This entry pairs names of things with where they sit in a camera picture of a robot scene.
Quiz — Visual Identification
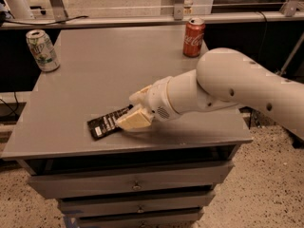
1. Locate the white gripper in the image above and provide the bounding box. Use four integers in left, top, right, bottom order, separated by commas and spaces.
116, 76, 181, 131

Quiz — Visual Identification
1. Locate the grey metal rail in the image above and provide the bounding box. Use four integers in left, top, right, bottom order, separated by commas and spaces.
0, 11, 304, 30

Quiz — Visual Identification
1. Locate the black cable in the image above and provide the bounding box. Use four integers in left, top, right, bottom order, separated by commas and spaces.
3, 14, 89, 27

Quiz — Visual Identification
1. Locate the bottom grey drawer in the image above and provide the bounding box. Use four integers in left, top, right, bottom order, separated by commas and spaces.
77, 208, 203, 228

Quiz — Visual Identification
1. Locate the red coke can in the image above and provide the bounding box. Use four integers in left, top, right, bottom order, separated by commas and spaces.
183, 17, 205, 57

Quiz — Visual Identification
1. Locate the white green soda can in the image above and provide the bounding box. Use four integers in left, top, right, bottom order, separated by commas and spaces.
26, 29, 60, 72

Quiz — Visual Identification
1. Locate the black rxbar chocolate bar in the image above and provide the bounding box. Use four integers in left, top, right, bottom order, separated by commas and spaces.
87, 104, 133, 141

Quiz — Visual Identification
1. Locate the grey drawer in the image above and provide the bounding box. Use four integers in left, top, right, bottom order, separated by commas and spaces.
77, 208, 203, 228
28, 161, 234, 199
59, 190, 215, 218

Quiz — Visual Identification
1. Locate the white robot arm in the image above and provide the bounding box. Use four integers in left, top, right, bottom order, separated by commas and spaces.
117, 47, 304, 139

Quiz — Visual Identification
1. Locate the middle grey drawer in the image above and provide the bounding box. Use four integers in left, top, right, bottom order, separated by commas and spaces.
59, 190, 215, 218

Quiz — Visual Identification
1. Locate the grey drawer cabinet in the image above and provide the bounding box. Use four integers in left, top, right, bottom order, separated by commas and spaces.
0, 24, 254, 228

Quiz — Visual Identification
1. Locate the white pipe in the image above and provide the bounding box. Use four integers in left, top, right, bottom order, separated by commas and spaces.
5, 0, 34, 19

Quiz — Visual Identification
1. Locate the top grey drawer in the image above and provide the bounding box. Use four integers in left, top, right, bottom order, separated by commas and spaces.
28, 161, 234, 199

